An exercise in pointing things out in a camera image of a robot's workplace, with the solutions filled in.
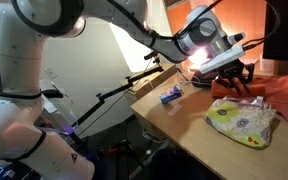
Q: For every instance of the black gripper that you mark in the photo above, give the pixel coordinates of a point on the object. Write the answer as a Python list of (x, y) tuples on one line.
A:
[(236, 69)]

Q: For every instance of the floral cosmetic pouch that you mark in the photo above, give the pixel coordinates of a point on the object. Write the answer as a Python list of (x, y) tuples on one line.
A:
[(244, 120)]

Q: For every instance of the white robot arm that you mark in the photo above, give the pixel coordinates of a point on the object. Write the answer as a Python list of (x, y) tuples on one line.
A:
[(25, 27)]

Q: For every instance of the orange towel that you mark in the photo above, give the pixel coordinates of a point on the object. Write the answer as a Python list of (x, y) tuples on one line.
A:
[(274, 90)]

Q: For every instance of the blue band-aid box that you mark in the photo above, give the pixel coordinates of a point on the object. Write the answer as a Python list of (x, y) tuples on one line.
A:
[(170, 95)]

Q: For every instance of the single adhesive bandage strip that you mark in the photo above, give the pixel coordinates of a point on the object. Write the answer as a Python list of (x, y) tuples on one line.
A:
[(173, 111)]

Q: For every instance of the black monitor screen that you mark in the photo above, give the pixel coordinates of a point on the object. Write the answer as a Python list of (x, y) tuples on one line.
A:
[(276, 25)]

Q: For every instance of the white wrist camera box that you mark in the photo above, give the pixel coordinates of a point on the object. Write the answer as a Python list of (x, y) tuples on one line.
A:
[(222, 59)]

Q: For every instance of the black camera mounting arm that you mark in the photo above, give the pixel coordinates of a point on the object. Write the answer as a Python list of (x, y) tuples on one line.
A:
[(102, 97)]

